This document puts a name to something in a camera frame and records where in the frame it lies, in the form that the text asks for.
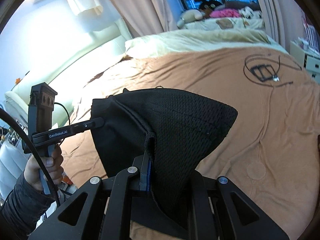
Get cream padded headboard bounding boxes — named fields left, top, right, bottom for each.
left=4, top=18, right=132, bottom=126

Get cream nightstand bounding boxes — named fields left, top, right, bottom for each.
left=290, top=41, right=320, bottom=83

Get pink right curtain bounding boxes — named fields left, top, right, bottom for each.
left=258, top=0, right=304, bottom=50

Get black thick cable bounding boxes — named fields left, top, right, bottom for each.
left=0, top=108, right=62, bottom=208

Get dark sleeved left forearm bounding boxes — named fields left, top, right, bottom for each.
left=1, top=175, right=54, bottom=240

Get brown bed sheet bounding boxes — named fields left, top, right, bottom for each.
left=71, top=47, right=319, bottom=239

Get cream blanket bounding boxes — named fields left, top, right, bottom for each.
left=125, top=29, right=287, bottom=59

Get pink left curtain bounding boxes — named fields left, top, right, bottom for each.
left=110, top=0, right=184, bottom=37

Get black cable on bed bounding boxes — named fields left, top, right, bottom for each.
left=243, top=52, right=303, bottom=88

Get black knit shirt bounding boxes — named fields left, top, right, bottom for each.
left=91, top=88, right=238, bottom=238

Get pink curtain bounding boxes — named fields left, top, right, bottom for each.
left=258, top=0, right=304, bottom=50
left=110, top=0, right=184, bottom=37

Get beige teddy bear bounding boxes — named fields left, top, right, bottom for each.
left=177, top=9, right=203, bottom=29

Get striped gift bag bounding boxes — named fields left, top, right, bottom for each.
left=302, top=16, right=319, bottom=54

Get pink plush toy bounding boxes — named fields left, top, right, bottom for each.
left=209, top=9, right=241, bottom=18

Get person's left hand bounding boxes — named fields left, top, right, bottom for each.
left=23, top=143, right=65, bottom=192

